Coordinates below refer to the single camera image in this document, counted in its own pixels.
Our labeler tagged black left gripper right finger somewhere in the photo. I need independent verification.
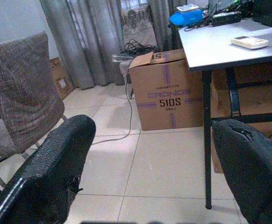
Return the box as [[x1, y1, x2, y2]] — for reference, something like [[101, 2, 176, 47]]
[[211, 119, 272, 224]]

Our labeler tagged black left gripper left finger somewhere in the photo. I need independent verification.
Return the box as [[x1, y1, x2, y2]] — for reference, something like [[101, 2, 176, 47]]
[[0, 114, 97, 224]]

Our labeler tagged large cardboard box under table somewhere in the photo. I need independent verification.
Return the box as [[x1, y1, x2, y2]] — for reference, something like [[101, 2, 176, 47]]
[[210, 61, 272, 175]]

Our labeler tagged chair with brown cloth cover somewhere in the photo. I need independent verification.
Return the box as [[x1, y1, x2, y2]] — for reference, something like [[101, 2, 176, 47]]
[[0, 30, 68, 196]]

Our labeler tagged small cardboard box with label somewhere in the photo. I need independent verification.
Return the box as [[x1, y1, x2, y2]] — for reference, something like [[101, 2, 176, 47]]
[[49, 56, 75, 101]]

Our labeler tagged cardboard box with 510S print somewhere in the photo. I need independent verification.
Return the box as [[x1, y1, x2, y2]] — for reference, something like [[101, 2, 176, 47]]
[[128, 48, 204, 132]]

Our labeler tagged grey table with black legs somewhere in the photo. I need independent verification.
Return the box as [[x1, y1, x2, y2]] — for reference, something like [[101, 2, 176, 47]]
[[177, 18, 272, 210]]

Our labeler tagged white remote control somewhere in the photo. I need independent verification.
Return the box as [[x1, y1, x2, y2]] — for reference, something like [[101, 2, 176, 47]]
[[230, 36, 270, 50]]

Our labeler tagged grey curtain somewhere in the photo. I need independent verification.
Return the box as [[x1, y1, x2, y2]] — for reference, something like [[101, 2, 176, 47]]
[[147, 0, 189, 52], [39, 0, 126, 91]]

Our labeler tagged black electronic device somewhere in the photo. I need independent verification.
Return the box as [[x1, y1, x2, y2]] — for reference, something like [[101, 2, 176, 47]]
[[211, 11, 242, 27]]

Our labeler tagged black box on table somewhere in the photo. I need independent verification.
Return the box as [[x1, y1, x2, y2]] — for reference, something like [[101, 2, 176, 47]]
[[252, 0, 272, 27]]

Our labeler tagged blue plastic bag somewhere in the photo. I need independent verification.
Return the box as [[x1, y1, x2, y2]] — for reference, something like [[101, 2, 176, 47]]
[[168, 8, 205, 28]]

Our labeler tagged white device on blue bag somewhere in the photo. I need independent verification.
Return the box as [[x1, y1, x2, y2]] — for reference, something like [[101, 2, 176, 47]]
[[176, 4, 201, 12]]

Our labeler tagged grey cable on floor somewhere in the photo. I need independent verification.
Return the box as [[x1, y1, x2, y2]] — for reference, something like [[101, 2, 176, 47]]
[[91, 55, 155, 146]]

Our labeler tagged bundle of black cables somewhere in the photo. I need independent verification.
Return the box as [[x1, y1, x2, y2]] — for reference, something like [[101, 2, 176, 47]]
[[124, 38, 160, 56]]

